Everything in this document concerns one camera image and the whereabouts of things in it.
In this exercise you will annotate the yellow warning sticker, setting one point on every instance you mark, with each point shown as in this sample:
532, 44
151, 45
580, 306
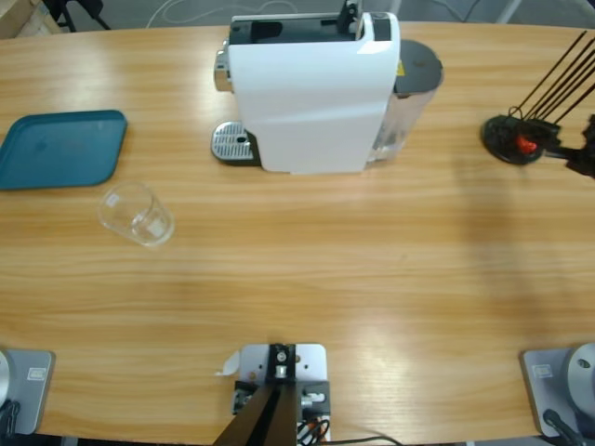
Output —
400, 69

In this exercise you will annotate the white capsule coffee machine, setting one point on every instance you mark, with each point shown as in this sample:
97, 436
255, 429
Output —
307, 102

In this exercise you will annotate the white mounting block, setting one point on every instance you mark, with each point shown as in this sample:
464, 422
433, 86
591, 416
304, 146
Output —
309, 360

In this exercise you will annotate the white tape piece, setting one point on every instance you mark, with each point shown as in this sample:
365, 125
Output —
230, 364

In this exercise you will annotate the clear water tank black lid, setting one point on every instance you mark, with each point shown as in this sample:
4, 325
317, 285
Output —
418, 65

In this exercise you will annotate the beige wooden crate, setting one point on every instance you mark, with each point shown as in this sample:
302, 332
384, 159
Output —
18, 18

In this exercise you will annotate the red coffee capsule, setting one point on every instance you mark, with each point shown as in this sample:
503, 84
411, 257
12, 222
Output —
526, 144

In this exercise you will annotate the black capsule holder with rods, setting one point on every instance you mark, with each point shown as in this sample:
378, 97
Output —
499, 137

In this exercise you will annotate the white metal leg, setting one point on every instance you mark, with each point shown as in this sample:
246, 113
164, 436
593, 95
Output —
509, 11

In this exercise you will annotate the clear glass cup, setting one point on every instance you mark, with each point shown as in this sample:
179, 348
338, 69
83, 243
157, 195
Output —
139, 223

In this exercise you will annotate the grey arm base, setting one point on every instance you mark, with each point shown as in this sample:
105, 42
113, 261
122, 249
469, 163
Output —
544, 390
32, 390

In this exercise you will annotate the metal drip tray grate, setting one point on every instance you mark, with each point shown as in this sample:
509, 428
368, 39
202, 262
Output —
231, 141

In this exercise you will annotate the black chair legs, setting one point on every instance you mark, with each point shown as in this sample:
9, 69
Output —
67, 16

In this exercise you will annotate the teal plastic tray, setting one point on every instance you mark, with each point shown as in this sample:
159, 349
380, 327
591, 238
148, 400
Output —
60, 148

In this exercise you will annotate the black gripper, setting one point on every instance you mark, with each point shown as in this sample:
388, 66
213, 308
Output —
583, 148

